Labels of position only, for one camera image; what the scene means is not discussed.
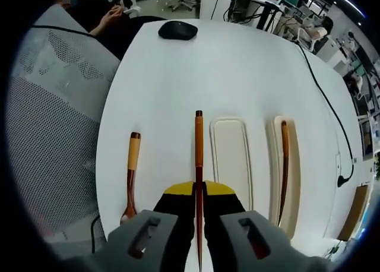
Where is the black computer mouse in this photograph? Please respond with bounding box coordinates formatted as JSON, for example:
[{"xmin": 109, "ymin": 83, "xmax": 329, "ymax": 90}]
[{"xmin": 157, "ymin": 20, "xmax": 199, "ymax": 41}]

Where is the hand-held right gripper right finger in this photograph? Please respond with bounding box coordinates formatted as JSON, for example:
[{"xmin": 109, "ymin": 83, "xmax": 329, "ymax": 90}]
[{"xmin": 203, "ymin": 179, "xmax": 300, "ymax": 272}]

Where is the black cable with plug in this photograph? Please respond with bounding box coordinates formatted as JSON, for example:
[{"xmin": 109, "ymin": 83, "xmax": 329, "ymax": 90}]
[{"xmin": 296, "ymin": 42, "xmax": 357, "ymax": 188}]

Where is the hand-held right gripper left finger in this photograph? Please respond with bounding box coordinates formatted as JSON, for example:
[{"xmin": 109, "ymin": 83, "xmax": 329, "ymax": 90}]
[{"xmin": 97, "ymin": 181, "xmax": 197, "ymax": 272}]

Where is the beige cutlery case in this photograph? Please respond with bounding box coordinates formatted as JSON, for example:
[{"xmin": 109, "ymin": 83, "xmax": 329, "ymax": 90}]
[{"xmin": 265, "ymin": 115, "xmax": 302, "ymax": 241}]

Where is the brown wooden chopstick utensil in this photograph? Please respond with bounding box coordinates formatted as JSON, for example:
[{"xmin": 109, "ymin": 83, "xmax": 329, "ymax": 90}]
[
  {"xmin": 194, "ymin": 110, "xmax": 206, "ymax": 271},
  {"xmin": 277, "ymin": 121, "xmax": 290, "ymax": 227}
]

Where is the grey mesh office chair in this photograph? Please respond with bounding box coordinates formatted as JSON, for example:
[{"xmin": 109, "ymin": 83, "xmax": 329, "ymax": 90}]
[{"xmin": 6, "ymin": 4, "xmax": 123, "ymax": 245}]

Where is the cardboard box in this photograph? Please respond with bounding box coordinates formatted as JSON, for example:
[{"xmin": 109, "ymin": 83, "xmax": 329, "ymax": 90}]
[{"xmin": 337, "ymin": 185, "xmax": 371, "ymax": 242}]

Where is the wooden spoon utensil beige grip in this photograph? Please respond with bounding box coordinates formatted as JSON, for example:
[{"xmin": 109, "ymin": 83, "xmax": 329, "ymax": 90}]
[{"xmin": 119, "ymin": 131, "xmax": 141, "ymax": 226}]

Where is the beige cutlery case lid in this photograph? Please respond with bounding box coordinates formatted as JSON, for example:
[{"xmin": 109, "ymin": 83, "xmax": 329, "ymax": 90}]
[{"xmin": 208, "ymin": 116, "xmax": 254, "ymax": 214}]

